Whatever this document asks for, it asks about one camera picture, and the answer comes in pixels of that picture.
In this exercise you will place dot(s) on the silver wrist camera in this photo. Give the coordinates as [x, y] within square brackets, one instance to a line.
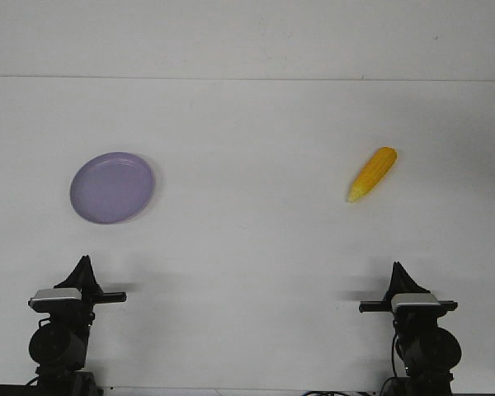
[413, 301]
[49, 300]

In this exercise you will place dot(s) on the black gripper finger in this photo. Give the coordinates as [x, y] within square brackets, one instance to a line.
[92, 286]
[405, 283]
[391, 291]
[75, 278]

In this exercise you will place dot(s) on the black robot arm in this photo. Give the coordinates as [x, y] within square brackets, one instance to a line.
[427, 351]
[59, 345]

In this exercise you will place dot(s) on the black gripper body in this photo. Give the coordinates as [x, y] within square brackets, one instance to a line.
[411, 316]
[81, 313]

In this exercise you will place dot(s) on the yellow corn cob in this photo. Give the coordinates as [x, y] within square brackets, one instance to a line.
[372, 173]

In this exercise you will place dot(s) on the purple round plate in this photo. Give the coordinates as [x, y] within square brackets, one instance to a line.
[112, 188]

